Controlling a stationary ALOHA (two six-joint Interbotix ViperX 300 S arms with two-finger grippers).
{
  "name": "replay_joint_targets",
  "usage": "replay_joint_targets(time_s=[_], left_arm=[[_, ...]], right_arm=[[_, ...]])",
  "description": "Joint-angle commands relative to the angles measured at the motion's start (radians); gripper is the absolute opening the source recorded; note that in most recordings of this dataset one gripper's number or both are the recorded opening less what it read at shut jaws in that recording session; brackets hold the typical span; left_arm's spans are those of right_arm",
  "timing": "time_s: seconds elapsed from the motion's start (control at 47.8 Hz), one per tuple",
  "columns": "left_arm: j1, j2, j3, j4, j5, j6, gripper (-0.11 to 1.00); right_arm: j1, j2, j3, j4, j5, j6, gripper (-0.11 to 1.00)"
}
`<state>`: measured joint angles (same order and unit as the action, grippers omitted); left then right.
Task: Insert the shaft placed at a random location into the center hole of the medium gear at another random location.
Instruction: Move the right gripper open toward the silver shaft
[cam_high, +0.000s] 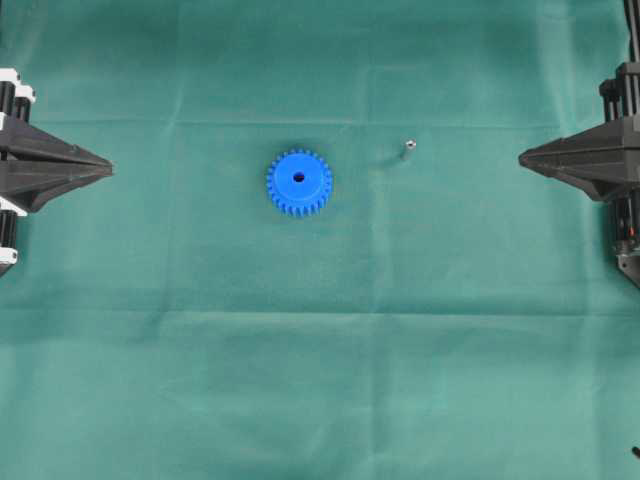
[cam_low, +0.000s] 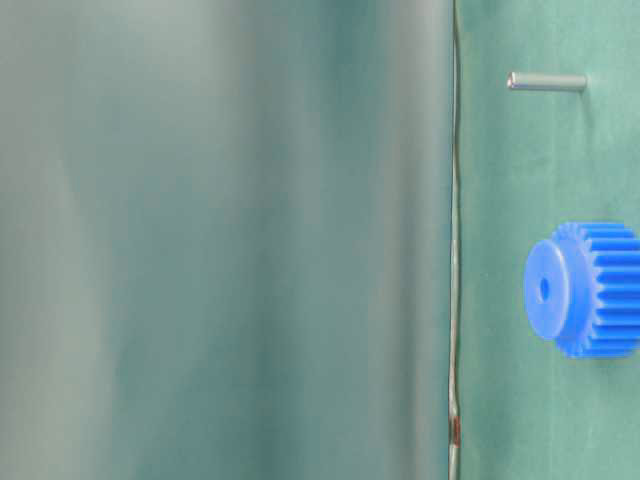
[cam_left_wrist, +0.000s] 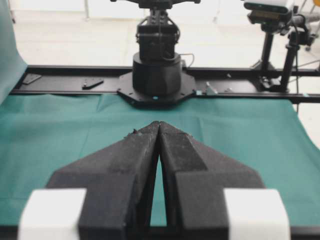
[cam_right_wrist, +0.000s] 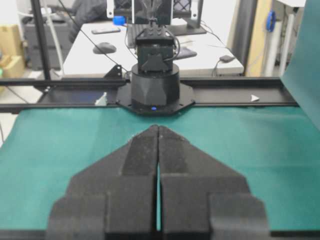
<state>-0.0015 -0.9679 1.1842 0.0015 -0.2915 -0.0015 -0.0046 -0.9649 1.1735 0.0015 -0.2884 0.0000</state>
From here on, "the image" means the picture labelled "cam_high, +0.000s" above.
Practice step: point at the small silver metal shaft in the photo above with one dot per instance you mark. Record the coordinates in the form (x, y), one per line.
(408, 148)

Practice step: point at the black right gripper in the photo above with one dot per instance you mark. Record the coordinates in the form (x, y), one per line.
(614, 182)

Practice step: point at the green cloth mat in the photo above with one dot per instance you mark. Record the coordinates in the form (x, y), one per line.
(451, 316)

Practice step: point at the blue plastic gear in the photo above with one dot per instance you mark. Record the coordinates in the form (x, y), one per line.
(299, 183)

